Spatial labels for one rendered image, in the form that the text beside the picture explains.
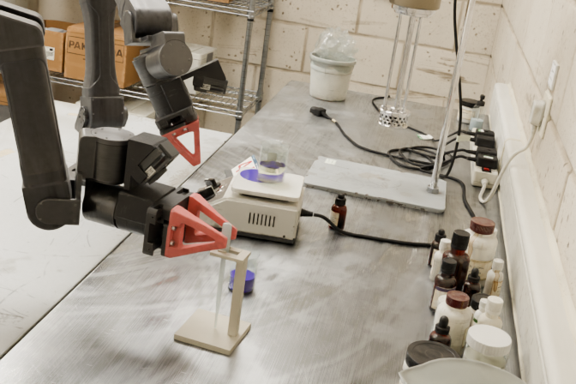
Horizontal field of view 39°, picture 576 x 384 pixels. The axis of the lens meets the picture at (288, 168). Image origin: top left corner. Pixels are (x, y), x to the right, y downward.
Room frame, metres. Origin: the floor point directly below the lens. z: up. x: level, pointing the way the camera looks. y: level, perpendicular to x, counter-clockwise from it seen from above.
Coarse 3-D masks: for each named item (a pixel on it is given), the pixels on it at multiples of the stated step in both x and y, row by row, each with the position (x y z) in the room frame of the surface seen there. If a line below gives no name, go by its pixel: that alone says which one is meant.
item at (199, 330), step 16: (224, 256) 0.94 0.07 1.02; (240, 256) 0.94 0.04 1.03; (240, 272) 0.94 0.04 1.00; (240, 288) 0.94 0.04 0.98; (240, 304) 0.95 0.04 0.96; (192, 320) 0.97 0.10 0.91; (208, 320) 0.98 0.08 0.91; (224, 320) 0.98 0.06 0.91; (240, 320) 0.99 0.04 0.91; (176, 336) 0.93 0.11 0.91; (192, 336) 0.93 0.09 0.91; (208, 336) 0.94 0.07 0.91; (224, 336) 0.94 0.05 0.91; (240, 336) 0.95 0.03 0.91; (224, 352) 0.91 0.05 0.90
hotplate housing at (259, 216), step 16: (224, 208) 1.28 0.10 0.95; (240, 208) 1.28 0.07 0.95; (256, 208) 1.28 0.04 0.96; (272, 208) 1.28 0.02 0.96; (288, 208) 1.28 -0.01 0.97; (208, 224) 1.29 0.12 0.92; (240, 224) 1.28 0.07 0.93; (256, 224) 1.28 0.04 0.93; (272, 224) 1.28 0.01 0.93; (288, 224) 1.28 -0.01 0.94; (272, 240) 1.28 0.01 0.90; (288, 240) 1.28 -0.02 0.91
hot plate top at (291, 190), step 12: (240, 168) 1.39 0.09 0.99; (252, 168) 1.40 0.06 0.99; (240, 180) 1.33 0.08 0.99; (288, 180) 1.36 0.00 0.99; (300, 180) 1.37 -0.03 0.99; (240, 192) 1.29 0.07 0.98; (252, 192) 1.29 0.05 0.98; (264, 192) 1.29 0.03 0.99; (276, 192) 1.30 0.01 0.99; (288, 192) 1.30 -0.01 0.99; (300, 192) 1.31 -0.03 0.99
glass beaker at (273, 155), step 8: (272, 136) 1.37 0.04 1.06; (264, 144) 1.36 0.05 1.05; (272, 144) 1.37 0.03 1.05; (280, 144) 1.37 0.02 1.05; (288, 144) 1.35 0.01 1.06; (264, 152) 1.33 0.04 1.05; (272, 152) 1.32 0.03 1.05; (280, 152) 1.32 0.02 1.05; (288, 152) 1.34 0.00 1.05; (264, 160) 1.32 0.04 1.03; (272, 160) 1.32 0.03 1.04; (280, 160) 1.32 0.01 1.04; (264, 168) 1.32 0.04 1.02; (272, 168) 1.32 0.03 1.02; (280, 168) 1.32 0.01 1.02; (264, 176) 1.32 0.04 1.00; (272, 176) 1.32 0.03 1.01; (280, 176) 1.32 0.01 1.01; (264, 184) 1.32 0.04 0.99; (272, 184) 1.32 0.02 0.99; (280, 184) 1.33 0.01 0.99
